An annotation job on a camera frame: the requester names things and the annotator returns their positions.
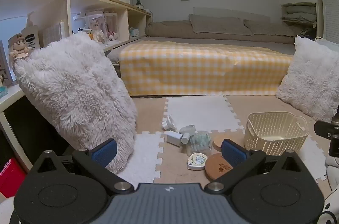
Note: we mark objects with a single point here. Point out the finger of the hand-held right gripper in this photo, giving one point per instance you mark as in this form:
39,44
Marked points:
325,128

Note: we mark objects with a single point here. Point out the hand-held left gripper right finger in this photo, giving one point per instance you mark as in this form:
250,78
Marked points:
233,152

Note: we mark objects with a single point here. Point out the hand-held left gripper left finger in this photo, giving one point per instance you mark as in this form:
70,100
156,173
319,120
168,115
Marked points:
104,152

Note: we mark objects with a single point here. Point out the printed round cork coaster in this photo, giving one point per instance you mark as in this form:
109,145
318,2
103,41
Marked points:
215,168

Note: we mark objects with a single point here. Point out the white round timer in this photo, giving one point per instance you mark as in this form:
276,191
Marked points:
197,160

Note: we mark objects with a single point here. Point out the cream plastic basket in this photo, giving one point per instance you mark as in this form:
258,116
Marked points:
275,144

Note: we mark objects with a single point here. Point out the white plastic funnel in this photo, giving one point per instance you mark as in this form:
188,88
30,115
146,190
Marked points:
169,123

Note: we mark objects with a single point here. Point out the plain round wooden lid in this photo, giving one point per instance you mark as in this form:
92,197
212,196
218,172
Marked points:
219,142

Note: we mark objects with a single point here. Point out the clear plastic container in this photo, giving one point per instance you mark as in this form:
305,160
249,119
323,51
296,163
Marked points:
200,142

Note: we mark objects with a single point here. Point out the white spotted clothing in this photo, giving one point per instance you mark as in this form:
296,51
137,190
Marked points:
332,173

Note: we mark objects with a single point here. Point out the small white bottle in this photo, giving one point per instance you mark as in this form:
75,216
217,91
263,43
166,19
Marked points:
185,138

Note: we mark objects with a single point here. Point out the foam puzzle mat tiles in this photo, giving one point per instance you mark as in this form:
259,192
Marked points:
201,112

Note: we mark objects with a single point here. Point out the fluffy white pillow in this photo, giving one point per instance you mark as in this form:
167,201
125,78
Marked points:
74,97
307,81

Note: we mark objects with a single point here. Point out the mattress with yellow gingham cover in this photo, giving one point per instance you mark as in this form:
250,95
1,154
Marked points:
198,67

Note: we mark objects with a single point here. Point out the red box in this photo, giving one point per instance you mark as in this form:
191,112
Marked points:
10,176

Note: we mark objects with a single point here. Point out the window with blind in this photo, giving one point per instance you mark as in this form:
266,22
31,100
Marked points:
331,17

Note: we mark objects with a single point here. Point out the beige bed pillow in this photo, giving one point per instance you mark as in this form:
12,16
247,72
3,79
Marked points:
217,24
267,27

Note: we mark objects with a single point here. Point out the folded bedding stack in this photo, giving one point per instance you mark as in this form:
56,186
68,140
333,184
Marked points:
299,11

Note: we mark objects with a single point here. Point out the tissue box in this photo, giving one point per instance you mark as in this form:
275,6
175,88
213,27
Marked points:
133,32

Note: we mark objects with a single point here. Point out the clear display box with doll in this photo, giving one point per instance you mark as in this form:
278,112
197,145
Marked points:
96,28
111,28

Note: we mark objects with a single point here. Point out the doll figure with glasses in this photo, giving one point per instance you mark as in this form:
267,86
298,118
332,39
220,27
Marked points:
19,46

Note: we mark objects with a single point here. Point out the lotion pump bottle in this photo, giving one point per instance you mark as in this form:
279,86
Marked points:
31,37

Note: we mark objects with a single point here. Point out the folded beige duvet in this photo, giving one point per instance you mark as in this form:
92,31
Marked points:
169,30

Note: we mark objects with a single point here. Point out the dark glass bottle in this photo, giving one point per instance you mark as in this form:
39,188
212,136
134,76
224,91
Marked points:
139,1

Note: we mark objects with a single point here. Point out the picture frame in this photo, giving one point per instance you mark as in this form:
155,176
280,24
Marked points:
4,65

